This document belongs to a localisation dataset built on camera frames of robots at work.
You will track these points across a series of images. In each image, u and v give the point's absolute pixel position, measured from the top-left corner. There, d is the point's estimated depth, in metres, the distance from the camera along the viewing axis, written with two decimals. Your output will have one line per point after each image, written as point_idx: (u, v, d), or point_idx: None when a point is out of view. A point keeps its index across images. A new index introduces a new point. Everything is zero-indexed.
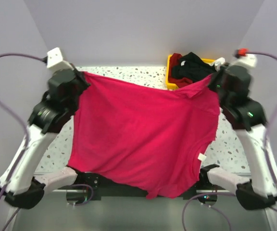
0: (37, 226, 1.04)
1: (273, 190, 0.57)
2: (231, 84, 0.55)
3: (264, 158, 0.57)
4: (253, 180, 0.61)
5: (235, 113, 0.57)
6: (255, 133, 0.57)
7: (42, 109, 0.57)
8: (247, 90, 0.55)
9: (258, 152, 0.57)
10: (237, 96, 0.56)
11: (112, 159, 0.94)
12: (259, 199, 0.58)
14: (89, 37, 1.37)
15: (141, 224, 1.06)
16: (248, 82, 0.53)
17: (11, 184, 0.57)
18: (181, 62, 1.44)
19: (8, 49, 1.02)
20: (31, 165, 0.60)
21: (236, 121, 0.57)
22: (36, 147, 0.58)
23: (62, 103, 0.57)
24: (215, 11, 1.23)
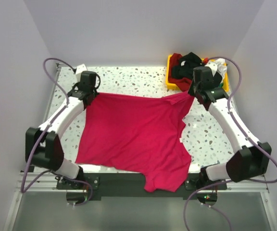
0: (36, 226, 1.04)
1: (247, 143, 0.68)
2: (198, 77, 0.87)
3: (231, 119, 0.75)
4: (232, 143, 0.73)
5: (204, 95, 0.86)
6: (219, 104, 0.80)
7: (77, 91, 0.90)
8: (210, 79, 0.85)
9: (226, 116, 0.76)
10: (204, 83, 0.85)
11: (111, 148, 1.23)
12: (238, 155, 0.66)
14: (89, 37, 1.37)
15: (141, 224, 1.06)
16: (208, 73, 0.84)
17: (53, 126, 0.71)
18: (181, 62, 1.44)
19: (8, 48, 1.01)
20: (65, 122, 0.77)
21: (205, 100, 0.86)
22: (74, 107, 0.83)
23: (89, 88, 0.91)
24: (215, 11, 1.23)
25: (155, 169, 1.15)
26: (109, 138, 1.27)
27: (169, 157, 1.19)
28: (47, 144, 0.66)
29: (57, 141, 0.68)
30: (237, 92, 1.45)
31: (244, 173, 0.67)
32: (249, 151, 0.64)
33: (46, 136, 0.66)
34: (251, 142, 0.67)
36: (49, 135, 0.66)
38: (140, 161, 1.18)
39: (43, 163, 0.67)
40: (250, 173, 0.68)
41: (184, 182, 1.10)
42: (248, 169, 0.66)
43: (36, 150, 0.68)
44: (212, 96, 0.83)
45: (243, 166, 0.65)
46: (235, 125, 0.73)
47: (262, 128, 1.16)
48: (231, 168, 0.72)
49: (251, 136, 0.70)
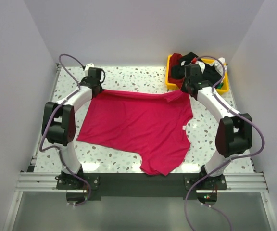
0: (36, 226, 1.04)
1: (229, 114, 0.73)
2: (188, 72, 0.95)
3: (215, 99, 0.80)
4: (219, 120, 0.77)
5: (192, 86, 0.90)
6: (205, 90, 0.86)
7: (85, 83, 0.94)
8: (198, 73, 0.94)
9: (211, 98, 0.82)
10: (193, 76, 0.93)
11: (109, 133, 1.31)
12: (221, 124, 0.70)
14: (89, 37, 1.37)
15: (141, 224, 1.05)
16: (196, 68, 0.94)
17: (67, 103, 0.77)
18: (181, 62, 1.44)
19: (8, 49, 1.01)
20: (76, 106, 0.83)
21: (193, 91, 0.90)
22: (84, 93, 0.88)
23: (94, 80, 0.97)
24: (214, 11, 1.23)
25: (152, 151, 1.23)
26: (110, 123, 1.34)
27: (165, 145, 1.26)
28: (65, 114, 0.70)
29: (73, 114, 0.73)
30: (237, 92, 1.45)
31: (229, 142, 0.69)
32: (230, 119, 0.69)
33: (64, 109, 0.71)
34: (232, 112, 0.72)
36: (67, 107, 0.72)
38: (137, 144, 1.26)
39: (58, 134, 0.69)
40: (234, 144, 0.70)
41: (184, 182, 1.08)
42: (232, 138, 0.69)
43: (52, 122, 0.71)
44: (200, 85, 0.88)
45: (227, 133, 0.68)
46: (218, 103, 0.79)
47: (262, 128, 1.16)
48: (218, 144, 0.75)
49: (233, 109, 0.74)
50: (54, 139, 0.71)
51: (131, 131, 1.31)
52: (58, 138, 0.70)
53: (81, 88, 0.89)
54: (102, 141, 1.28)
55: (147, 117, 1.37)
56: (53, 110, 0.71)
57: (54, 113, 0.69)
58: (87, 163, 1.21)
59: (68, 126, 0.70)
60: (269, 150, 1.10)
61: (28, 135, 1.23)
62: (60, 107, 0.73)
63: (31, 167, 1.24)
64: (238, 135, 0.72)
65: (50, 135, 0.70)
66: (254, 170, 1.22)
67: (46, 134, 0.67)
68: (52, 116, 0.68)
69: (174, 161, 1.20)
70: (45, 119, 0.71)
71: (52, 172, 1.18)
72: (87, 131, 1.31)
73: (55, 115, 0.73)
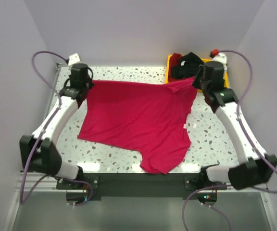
0: (36, 226, 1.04)
1: (253, 154, 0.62)
2: (209, 74, 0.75)
3: (239, 126, 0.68)
4: (238, 151, 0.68)
5: (212, 96, 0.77)
6: (227, 109, 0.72)
7: (69, 89, 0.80)
8: (221, 78, 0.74)
9: (236, 123, 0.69)
10: (215, 83, 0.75)
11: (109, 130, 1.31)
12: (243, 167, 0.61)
14: (89, 37, 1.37)
15: (141, 224, 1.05)
16: (221, 70, 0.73)
17: (46, 133, 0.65)
18: (181, 62, 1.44)
19: (8, 48, 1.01)
20: (58, 128, 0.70)
21: (212, 102, 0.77)
22: (67, 109, 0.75)
23: (81, 84, 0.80)
24: (214, 11, 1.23)
25: (152, 150, 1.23)
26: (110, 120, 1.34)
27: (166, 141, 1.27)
28: (45, 152, 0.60)
29: (52, 148, 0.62)
30: (237, 92, 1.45)
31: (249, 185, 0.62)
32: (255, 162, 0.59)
33: (42, 145, 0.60)
34: (258, 153, 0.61)
36: (44, 143, 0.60)
38: (138, 141, 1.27)
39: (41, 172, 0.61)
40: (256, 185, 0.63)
41: (184, 182, 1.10)
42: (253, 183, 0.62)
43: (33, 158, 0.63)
44: (221, 100, 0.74)
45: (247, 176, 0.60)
46: (242, 132, 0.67)
47: (262, 128, 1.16)
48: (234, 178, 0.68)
49: (259, 147, 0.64)
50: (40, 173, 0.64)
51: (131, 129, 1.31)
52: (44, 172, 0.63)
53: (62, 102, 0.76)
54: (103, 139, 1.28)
55: (146, 114, 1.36)
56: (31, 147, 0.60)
57: (31, 151, 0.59)
58: (87, 163, 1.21)
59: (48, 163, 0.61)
60: (269, 150, 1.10)
61: (28, 135, 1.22)
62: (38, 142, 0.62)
63: None
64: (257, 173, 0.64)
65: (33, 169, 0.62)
66: None
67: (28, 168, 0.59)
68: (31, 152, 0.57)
69: (174, 160, 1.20)
70: (24, 157, 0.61)
71: None
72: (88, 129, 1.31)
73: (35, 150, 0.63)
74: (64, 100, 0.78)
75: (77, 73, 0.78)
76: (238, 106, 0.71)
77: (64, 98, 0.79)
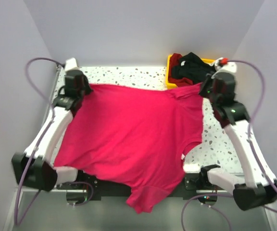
0: (36, 226, 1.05)
1: (262, 180, 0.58)
2: (220, 86, 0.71)
3: (249, 148, 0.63)
4: (245, 171, 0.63)
5: (223, 111, 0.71)
6: (238, 128, 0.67)
7: (61, 99, 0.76)
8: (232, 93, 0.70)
9: (244, 145, 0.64)
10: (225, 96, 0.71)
11: (80, 144, 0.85)
12: (250, 191, 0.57)
14: (89, 36, 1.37)
15: (140, 224, 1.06)
16: (233, 86, 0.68)
17: (39, 150, 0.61)
18: (181, 62, 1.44)
19: (7, 49, 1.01)
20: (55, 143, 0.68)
21: (222, 118, 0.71)
22: (60, 121, 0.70)
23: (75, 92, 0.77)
24: (214, 11, 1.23)
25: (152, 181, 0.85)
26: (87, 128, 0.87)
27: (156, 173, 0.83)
28: (37, 171, 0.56)
29: (47, 171, 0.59)
30: (236, 92, 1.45)
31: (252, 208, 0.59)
32: (264, 190, 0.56)
33: (35, 163, 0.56)
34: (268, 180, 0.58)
36: (38, 161, 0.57)
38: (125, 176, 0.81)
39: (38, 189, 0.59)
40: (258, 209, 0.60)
41: (184, 181, 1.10)
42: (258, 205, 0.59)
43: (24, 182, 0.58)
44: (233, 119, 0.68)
45: (255, 203, 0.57)
46: (252, 157, 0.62)
47: (262, 129, 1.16)
48: (237, 197, 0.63)
49: (269, 172, 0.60)
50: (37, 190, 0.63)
51: (112, 153, 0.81)
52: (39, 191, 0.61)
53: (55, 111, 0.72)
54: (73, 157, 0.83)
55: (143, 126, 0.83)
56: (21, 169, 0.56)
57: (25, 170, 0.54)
58: None
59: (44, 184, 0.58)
60: (270, 151, 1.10)
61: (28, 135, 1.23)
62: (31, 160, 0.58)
63: None
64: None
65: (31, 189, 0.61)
66: None
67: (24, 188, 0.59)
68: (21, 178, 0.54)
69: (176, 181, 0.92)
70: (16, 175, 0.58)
71: None
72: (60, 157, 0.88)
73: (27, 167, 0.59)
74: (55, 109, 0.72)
75: (70, 82, 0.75)
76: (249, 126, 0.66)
77: (58, 108, 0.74)
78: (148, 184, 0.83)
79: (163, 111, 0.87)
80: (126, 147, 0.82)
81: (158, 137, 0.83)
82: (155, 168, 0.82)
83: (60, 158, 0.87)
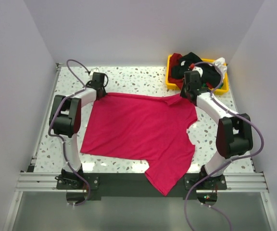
0: (36, 226, 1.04)
1: (227, 115, 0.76)
2: (188, 79, 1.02)
3: (214, 104, 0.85)
4: (217, 120, 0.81)
5: (192, 93, 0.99)
6: (204, 96, 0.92)
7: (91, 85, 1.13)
8: (197, 80, 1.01)
9: (209, 102, 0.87)
10: (192, 84, 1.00)
11: (105, 133, 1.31)
12: (220, 125, 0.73)
14: (89, 36, 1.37)
15: (141, 224, 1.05)
16: (196, 76, 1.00)
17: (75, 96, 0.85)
18: (181, 62, 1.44)
19: (7, 49, 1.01)
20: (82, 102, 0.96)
21: (192, 98, 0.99)
22: (87, 94, 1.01)
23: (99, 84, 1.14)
24: (215, 11, 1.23)
25: (158, 160, 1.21)
26: (109, 123, 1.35)
27: (160, 151, 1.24)
28: (73, 105, 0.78)
29: (79, 107, 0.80)
30: (236, 92, 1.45)
31: (229, 143, 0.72)
32: (229, 119, 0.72)
33: (72, 99, 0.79)
34: (231, 113, 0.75)
36: (74, 99, 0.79)
38: (139, 151, 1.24)
39: (65, 125, 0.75)
40: (235, 145, 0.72)
41: (184, 182, 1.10)
42: (232, 139, 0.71)
43: (59, 114, 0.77)
44: (199, 93, 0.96)
45: (226, 132, 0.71)
46: (217, 107, 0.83)
47: (262, 129, 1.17)
48: (219, 144, 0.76)
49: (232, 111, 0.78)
50: (61, 131, 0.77)
51: (127, 140, 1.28)
52: (65, 129, 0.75)
53: (87, 89, 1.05)
54: (102, 140, 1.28)
55: (148, 120, 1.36)
56: (60, 102, 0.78)
57: (62, 103, 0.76)
58: (87, 163, 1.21)
59: (74, 117, 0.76)
60: (269, 150, 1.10)
61: (28, 135, 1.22)
62: (67, 99, 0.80)
63: (31, 167, 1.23)
64: (238, 135, 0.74)
65: (56, 126, 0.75)
66: (254, 170, 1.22)
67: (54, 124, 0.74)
68: (59, 109, 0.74)
69: (182, 168, 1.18)
70: (54, 109, 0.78)
71: (52, 172, 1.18)
72: (89, 143, 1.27)
73: (63, 107, 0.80)
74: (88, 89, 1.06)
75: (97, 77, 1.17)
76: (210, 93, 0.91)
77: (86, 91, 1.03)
78: (155, 159, 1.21)
79: (159, 111, 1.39)
80: (139, 133, 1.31)
81: (159, 126, 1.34)
82: (158, 148, 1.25)
83: (88, 142, 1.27)
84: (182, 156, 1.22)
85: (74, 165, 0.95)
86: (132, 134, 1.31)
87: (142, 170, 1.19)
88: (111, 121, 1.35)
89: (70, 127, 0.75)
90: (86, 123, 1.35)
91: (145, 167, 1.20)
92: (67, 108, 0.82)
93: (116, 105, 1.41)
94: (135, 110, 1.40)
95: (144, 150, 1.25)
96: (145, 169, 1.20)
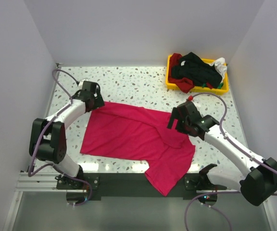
0: (36, 225, 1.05)
1: (254, 164, 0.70)
2: (184, 112, 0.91)
3: (229, 144, 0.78)
4: (238, 165, 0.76)
5: (196, 126, 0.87)
6: (213, 132, 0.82)
7: (79, 96, 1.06)
8: (195, 110, 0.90)
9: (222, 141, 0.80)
10: (192, 116, 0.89)
11: (105, 133, 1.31)
12: (249, 178, 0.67)
14: (89, 37, 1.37)
15: (141, 224, 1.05)
16: (192, 107, 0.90)
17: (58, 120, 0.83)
18: (181, 62, 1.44)
19: (7, 49, 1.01)
20: (69, 117, 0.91)
21: (198, 131, 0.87)
22: (75, 108, 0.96)
23: (89, 93, 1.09)
24: (214, 11, 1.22)
25: (158, 161, 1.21)
26: (109, 123, 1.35)
27: (159, 152, 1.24)
28: (54, 131, 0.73)
29: (62, 132, 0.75)
30: (236, 92, 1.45)
31: (262, 194, 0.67)
32: (258, 171, 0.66)
33: (54, 126, 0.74)
34: (257, 161, 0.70)
36: (56, 125, 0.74)
38: (138, 152, 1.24)
39: (48, 153, 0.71)
40: (267, 193, 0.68)
41: (184, 182, 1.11)
42: (263, 190, 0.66)
43: (42, 141, 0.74)
44: (205, 125, 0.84)
45: (258, 186, 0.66)
46: (236, 150, 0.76)
47: (262, 129, 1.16)
48: (246, 191, 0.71)
49: (255, 156, 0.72)
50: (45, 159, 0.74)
51: (127, 141, 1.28)
52: (48, 158, 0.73)
53: (74, 103, 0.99)
54: (102, 141, 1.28)
55: (148, 120, 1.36)
56: (42, 129, 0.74)
57: (43, 132, 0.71)
58: (87, 163, 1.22)
59: (56, 145, 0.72)
60: (269, 151, 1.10)
61: (27, 135, 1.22)
62: (49, 124, 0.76)
63: None
64: (266, 180, 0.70)
65: (39, 155, 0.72)
66: None
67: (36, 154, 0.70)
68: (40, 138, 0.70)
69: (182, 168, 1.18)
70: (34, 137, 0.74)
71: (53, 172, 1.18)
72: (88, 145, 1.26)
73: (45, 132, 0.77)
74: (76, 102, 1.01)
75: (88, 86, 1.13)
76: (220, 127, 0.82)
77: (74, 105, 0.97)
78: (155, 160, 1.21)
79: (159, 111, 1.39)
80: (138, 134, 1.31)
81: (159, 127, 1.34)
82: (158, 149, 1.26)
83: (88, 142, 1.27)
84: (182, 157, 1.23)
85: (73, 173, 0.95)
86: (132, 134, 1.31)
87: (142, 170, 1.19)
88: (111, 122, 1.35)
89: (54, 155, 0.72)
90: (86, 123, 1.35)
91: (145, 168, 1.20)
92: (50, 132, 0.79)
93: (116, 105, 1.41)
94: (135, 110, 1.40)
95: (143, 151, 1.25)
96: (144, 170, 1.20)
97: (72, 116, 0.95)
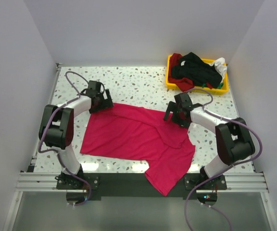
0: (36, 225, 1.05)
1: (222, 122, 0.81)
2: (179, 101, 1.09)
3: (207, 114, 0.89)
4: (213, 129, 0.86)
5: (185, 110, 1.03)
6: (197, 109, 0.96)
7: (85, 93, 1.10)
8: (188, 98, 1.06)
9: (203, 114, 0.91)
10: (183, 102, 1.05)
11: (105, 134, 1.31)
12: (217, 132, 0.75)
14: (89, 37, 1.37)
15: (141, 224, 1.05)
16: (185, 96, 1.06)
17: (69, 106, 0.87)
18: (181, 62, 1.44)
19: (7, 49, 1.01)
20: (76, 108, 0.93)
21: (186, 115, 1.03)
22: (82, 101, 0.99)
23: (94, 92, 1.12)
24: (215, 11, 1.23)
25: (158, 161, 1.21)
26: (109, 124, 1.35)
27: (160, 152, 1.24)
28: (65, 115, 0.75)
29: (71, 117, 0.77)
30: (236, 92, 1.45)
31: (231, 149, 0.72)
32: (224, 125, 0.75)
33: (64, 110, 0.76)
34: (225, 119, 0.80)
36: (67, 109, 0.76)
38: (138, 152, 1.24)
39: (56, 137, 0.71)
40: (237, 151, 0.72)
41: (184, 182, 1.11)
42: (232, 145, 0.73)
43: (50, 125, 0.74)
44: (192, 109, 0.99)
45: (225, 139, 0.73)
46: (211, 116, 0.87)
47: (262, 129, 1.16)
48: (220, 151, 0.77)
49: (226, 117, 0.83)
50: (53, 143, 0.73)
51: (127, 141, 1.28)
52: (56, 141, 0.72)
53: (81, 97, 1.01)
54: (101, 141, 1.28)
55: (147, 120, 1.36)
56: (51, 113, 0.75)
57: (54, 115, 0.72)
58: (87, 163, 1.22)
59: (66, 128, 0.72)
60: (269, 151, 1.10)
61: (27, 135, 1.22)
62: (59, 109, 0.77)
63: (31, 167, 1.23)
64: (238, 141, 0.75)
65: (47, 138, 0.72)
66: (254, 170, 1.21)
67: (44, 136, 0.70)
68: (50, 120, 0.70)
69: (182, 168, 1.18)
70: (45, 121, 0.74)
71: (53, 172, 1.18)
72: (88, 147, 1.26)
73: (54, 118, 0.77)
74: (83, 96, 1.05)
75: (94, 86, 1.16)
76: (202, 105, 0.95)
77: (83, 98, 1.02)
78: (155, 160, 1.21)
79: (159, 111, 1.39)
80: (138, 134, 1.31)
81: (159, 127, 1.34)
82: (158, 149, 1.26)
83: (88, 143, 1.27)
84: (182, 157, 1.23)
85: (73, 171, 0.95)
86: (132, 134, 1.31)
87: (142, 170, 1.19)
88: (111, 122, 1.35)
89: (62, 138, 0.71)
90: (86, 123, 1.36)
91: (144, 168, 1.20)
92: (58, 118, 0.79)
93: (116, 105, 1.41)
94: (134, 110, 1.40)
95: (143, 151, 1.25)
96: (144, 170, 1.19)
97: (80, 108, 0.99)
